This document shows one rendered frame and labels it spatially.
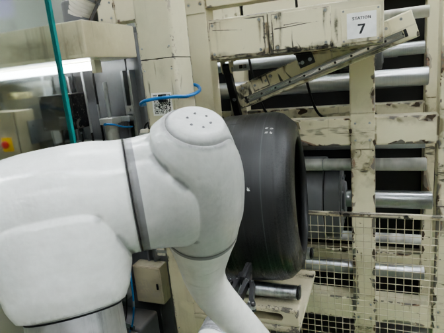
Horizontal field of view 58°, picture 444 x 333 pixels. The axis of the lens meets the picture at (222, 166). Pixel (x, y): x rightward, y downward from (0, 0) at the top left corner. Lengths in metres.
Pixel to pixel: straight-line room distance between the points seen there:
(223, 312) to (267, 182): 0.51
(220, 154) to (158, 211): 0.09
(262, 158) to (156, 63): 0.48
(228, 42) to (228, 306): 1.06
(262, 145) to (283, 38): 0.47
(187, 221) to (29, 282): 0.16
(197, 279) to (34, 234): 0.25
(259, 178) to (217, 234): 0.64
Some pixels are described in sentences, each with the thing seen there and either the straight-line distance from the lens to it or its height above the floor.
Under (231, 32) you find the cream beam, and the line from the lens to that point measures 1.52.
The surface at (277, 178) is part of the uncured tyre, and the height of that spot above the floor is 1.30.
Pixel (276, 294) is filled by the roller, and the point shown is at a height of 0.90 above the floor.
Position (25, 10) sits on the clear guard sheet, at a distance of 1.30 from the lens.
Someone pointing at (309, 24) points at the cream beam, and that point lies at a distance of 1.45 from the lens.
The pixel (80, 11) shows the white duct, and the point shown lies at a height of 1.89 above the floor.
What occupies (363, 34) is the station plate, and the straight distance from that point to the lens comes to 1.43.
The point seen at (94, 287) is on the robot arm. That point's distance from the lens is 0.42.
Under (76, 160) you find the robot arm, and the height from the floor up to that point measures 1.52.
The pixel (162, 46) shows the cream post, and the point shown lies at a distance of 1.33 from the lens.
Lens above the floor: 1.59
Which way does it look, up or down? 13 degrees down
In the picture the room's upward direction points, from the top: 5 degrees counter-clockwise
